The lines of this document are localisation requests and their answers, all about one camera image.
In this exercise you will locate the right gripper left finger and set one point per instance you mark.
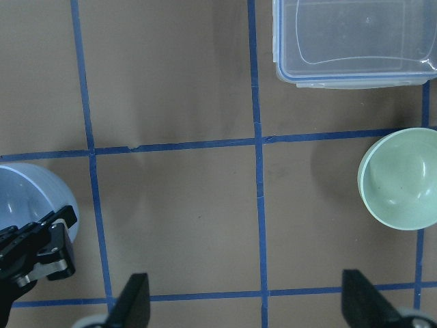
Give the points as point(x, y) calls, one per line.
point(132, 308)

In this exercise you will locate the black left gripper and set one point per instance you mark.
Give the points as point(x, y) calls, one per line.
point(35, 251)

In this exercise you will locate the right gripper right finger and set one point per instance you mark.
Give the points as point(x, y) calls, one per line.
point(363, 306)

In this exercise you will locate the blue bowl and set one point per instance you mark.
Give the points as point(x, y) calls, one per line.
point(29, 192)

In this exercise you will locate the green bowl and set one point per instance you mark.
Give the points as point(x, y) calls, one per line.
point(397, 179)

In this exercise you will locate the clear plastic container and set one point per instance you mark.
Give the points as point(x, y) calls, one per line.
point(354, 44)

